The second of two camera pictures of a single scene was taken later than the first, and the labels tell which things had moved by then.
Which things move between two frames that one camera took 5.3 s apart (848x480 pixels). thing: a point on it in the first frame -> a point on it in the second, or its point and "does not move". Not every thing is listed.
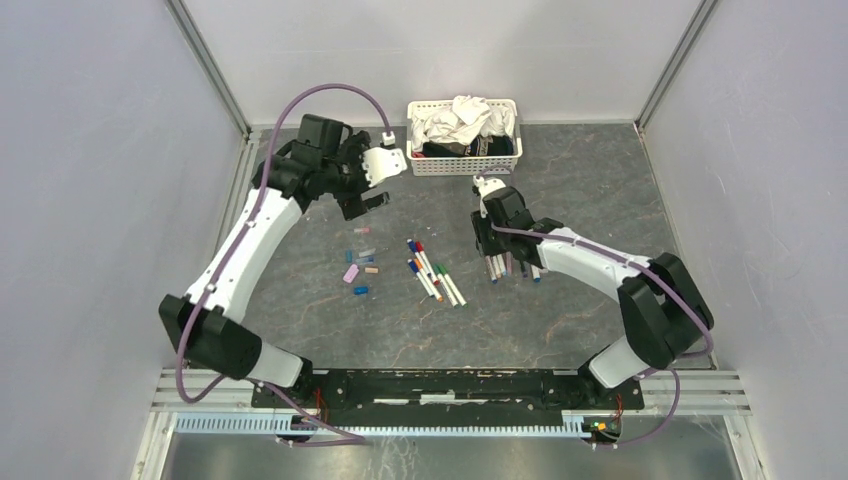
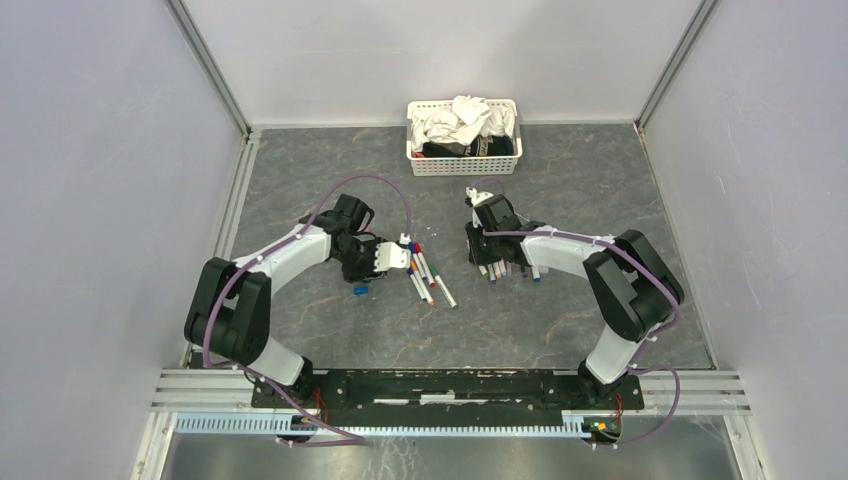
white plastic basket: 463,165 does not move
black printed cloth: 481,146 does not move
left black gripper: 352,204 -> 366,274
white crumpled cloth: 458,121 does not move
